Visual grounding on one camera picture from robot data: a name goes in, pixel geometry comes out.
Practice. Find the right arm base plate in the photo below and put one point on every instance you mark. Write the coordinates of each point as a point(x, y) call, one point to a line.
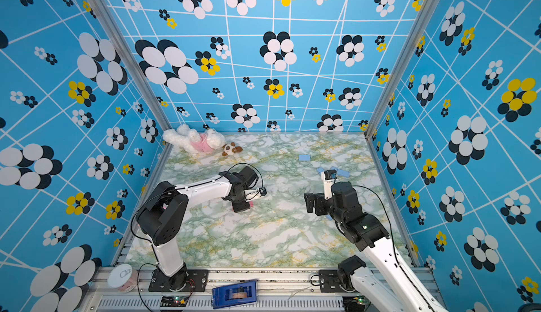
point(329, 282)

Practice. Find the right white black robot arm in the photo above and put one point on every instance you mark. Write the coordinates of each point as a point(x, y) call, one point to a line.
point(403, 290)

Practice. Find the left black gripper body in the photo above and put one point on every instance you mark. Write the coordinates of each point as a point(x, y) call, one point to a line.
point(241, 204)

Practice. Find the circuit board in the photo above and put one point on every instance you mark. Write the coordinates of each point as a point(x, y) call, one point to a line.
point(174, 301)
point(354, 302)

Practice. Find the aluminium front rail frame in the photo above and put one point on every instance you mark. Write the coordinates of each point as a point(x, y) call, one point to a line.
point(278, 289)

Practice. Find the left circuit board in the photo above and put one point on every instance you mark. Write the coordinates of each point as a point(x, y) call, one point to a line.
point(174, 301)

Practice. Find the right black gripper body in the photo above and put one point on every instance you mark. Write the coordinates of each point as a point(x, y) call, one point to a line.
point(323, 206)

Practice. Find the white pink plush toy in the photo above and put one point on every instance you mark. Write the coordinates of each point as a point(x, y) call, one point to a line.
point(194, 142)

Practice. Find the blue box device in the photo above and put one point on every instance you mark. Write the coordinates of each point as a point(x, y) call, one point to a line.
point(234, 295)

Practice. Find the small brown white plush dog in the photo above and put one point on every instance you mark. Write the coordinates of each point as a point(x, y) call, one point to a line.
point(231, 149)

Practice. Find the right circuit board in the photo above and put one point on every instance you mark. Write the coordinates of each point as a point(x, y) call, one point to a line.
point(354, 302)

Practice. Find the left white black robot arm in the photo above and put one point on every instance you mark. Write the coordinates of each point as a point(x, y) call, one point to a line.
point(160, 219)

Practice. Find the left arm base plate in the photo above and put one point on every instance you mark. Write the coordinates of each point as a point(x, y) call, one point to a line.
point(194, 281)

